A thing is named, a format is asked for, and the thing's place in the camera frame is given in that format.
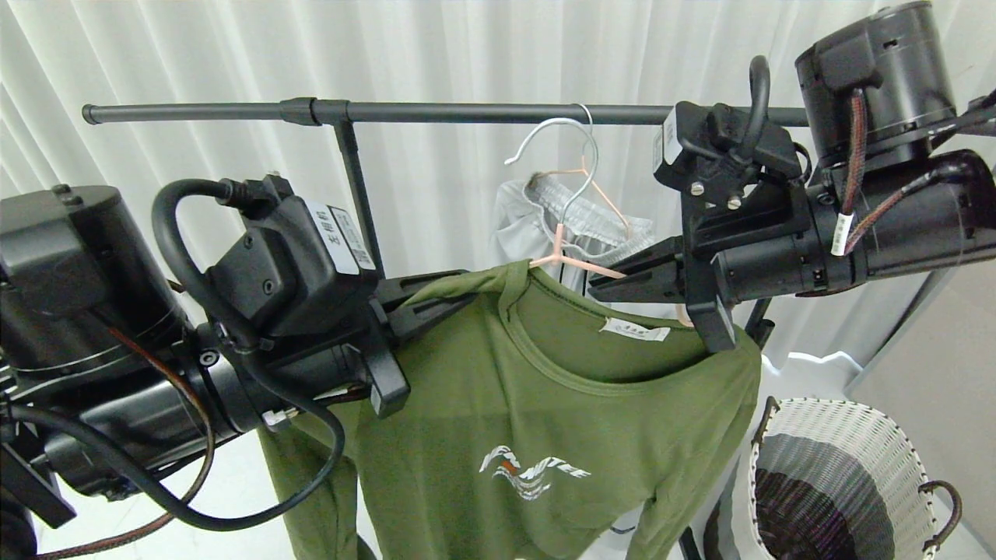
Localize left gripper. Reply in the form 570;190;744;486
198;269;477;440

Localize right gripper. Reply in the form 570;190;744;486
587;208;868;352

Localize pink clothes hanger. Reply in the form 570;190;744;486
533;103;633;240
504;117;695;329

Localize green long-sleeved shirt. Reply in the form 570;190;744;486
257;261;762;560

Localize black clothes rack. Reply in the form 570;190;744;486
82;97;810;560

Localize white laundry basket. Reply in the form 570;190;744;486
731;395;964;560

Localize pale grey shorts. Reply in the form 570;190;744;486
490;175;686;320

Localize white curtain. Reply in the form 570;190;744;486
0;0;996;374

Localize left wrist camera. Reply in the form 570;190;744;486
204;175;384;339

